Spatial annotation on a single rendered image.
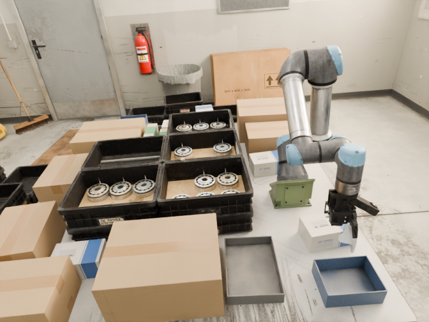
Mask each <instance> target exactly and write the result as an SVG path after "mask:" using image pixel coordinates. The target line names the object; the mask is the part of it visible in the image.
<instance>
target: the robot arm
mask: <svg viewBox="0 0 429 322"><path fill-rule="evenodd" d="M342 74H343V58H342V53H341V50H340V48H339V47H338V46H336V45H332V46H325V47H317V48H312V49H305V50H297V51H295V52H293V53H292V54H291V55H290V56H288V58H287V59H286V60H285V61H284V62H283V65H282V67H281V68H280V73H279V85H280V87H281V88H282V89H283V96H284V101H285V109H286V114H287V123H288V128H289V134H285V135H283V136H281V137H279V138H278V139H277V141H276V143H277V147H276V148H277V152H278V163H279V169H278V174H277V178H276V179H277V181H287V180H304V179H309V178H308V173H307V171H306V169H305V167H304V165H306V164H319V163H328V162H335V163H336V164H337V171H336V179H335V188H334V189H329V194H328V199H327V201H326V202H325V208H324V213H327V214H328V215H326V218H329V223H330V224H331V226H343V224H347V223H350V225H345V226H344V227H343V233H342V234H341V235H339V236H338V241H339V242H340V243H346V244H349V245H350V251H351V253H353V252H354V250H355V248H356V243H357V238H358V222H357V213H356V207H358V208H360V209H362V210H364V211H366V212H367V213H369V214H371V215H373V216H376V215H377V214H378V212H380V210H379V209H378V207H377V206H376V204H374V203H372V202H370V201H367V200H366V199H363V198H362V197H360V196H358V194H359V191H360V186H361V180H362V176H363V169H364V166H365V162H366V148H365V147H364V146H361V145H360V144H356V143H351V142H350V141H349V140H348V139H347V138H346V137H344V136H342V135H334V133H332V132H331V130H330V129H329V119H330V111H331V97H332V89H333V84H334V83H336V81H337V76H340V75H342ZM305 80H307V81H308V83H309V84H310V85H311V97H310V122H309V119H308V112H307V108H306V101H305V94H304V91H303V83H304V81H305ZM326 205H327V206H328V207H329V209H328V210H327V211H326Z"/></svg>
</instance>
